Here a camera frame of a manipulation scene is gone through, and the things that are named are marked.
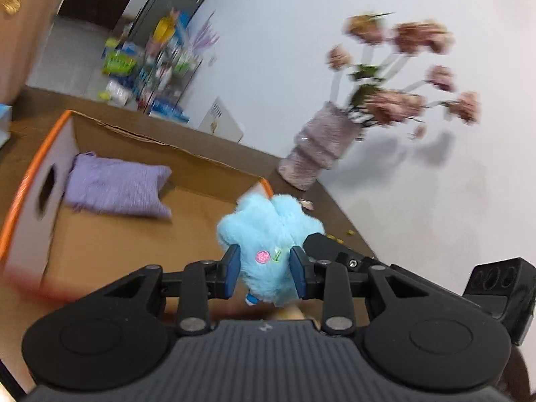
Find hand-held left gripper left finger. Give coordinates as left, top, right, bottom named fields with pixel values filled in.
left=101, top=245, right=242, bottom=336

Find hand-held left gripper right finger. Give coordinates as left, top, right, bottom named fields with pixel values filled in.
left=290, top=246, right=423, bottom=337

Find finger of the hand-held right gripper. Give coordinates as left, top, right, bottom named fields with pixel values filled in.
left=304, top=233, right=392, bottom=269

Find light blue plush toy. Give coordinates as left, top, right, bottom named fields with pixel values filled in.
left=215, top=193, right=326, bottom=306

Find cardboard box with orange rim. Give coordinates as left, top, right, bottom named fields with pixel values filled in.
left=0, top=110, right=275, bottom=303

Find purple knitted cloth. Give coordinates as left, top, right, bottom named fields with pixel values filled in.
left=65, top=153, right=173, bottom=219

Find pale purple ribbed vase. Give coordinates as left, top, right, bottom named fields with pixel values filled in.
left=277, top=101, right=366, bottom=191

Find pink artificial flowers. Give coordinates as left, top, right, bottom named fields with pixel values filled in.
left=327, top=12, right=481, bottom=140

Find cluttered storage rack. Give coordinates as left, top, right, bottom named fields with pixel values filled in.
left=98, top=8, right=220, bottom=124

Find blue and white tissue box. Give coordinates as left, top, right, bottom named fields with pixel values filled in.
left=0, top=104, right=13, bottom=147

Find pink ribbed suitcase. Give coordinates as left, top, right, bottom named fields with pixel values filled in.
left=0, top=0, right=68, bottom=105

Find white wall vent box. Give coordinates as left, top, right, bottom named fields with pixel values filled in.
left=198, top=97, right=244, bottom=143

